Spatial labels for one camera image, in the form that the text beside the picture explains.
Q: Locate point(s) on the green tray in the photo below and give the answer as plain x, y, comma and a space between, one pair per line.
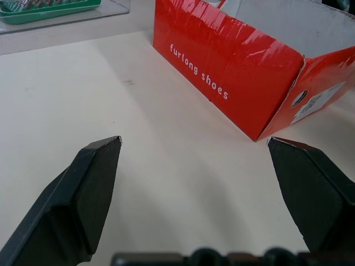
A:
47, 8

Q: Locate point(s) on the red shoe box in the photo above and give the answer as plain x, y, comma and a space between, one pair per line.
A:
238, 69

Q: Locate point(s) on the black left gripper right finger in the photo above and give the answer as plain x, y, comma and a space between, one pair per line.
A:
310, 191

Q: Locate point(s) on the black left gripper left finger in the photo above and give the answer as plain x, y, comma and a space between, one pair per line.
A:
69, 199

